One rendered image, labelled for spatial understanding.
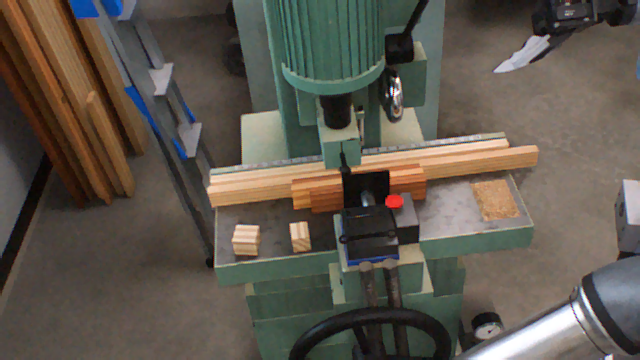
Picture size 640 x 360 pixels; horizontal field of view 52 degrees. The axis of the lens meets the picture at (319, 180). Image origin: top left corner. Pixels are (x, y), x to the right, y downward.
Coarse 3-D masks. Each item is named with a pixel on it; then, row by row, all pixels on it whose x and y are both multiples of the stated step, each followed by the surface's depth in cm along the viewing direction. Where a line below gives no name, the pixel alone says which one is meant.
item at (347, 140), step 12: (324, 132) 119; (336, 132) 118; (348, 132) 118; (324, 144) 117; (336, 144) 117; (348, 144) 118; (360, 144) 118; (324, 156) 119; (336, 156) 120; (348, 156) 120; (360, 156) 120; (336, 168) 122
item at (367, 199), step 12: (348, 180) 120; (360, 180) 120; (372, 180) 121; (384, 180) 121; (348, 192) 122; (360, 192) 123; (372, 192) 123; (384, 192) 123; (348, 204) 125; (360, 204) 125; (372, 204) 120
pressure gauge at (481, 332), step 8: (488, 312) 133; (472, 320) 134; (480, 320) 132; (488, 320) 132; (496, 320) 132; (472, 328) 134; (480, 328) 132; (488, 328) 132; (496, 328) 133; (480, 336) 134; (488, 336) 135
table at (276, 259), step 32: (448, 192) 129; (512, 192) 127; (224, 224) 128; (256, 224) 127; (288, 224) 126; (320, 224) 125; (448, 224) 123; (480, 224) 122; (512, 224) 122; (224, 256) 122; (256, 256) 121; (288, 256) 121; (320, 256) 121; (448, 256) 125
